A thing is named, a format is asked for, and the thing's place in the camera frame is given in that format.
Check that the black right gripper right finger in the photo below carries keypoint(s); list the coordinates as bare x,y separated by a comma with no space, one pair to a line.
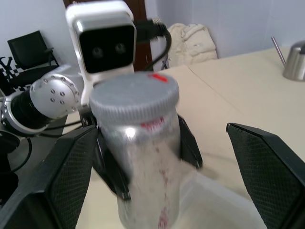
269,171

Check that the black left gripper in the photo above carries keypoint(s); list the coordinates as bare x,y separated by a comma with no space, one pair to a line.
87,119

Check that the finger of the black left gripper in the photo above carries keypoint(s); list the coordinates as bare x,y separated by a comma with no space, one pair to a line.
189,145

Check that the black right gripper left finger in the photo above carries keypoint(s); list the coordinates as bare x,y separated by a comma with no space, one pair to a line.
59,181

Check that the clear jar with white contents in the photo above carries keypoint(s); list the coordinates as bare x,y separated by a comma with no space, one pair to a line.
147,167

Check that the grey ribbed screw lid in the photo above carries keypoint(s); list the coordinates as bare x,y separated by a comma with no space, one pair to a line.
133,95

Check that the clear plastic box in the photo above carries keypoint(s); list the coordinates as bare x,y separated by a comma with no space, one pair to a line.
214,205

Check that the black robot torso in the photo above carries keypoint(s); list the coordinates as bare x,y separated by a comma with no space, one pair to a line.
7,167

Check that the cream padded jacket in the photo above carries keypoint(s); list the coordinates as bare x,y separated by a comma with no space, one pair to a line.
193,45

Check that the stainless steel watering can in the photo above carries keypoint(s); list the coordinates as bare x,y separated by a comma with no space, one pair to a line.
295,64

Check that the black and white checkerboard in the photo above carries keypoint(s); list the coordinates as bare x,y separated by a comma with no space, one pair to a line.
4,74

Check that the black office chair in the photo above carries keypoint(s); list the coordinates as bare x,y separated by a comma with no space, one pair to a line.
28,52

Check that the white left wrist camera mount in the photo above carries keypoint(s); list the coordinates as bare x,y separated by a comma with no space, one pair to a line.
104,16

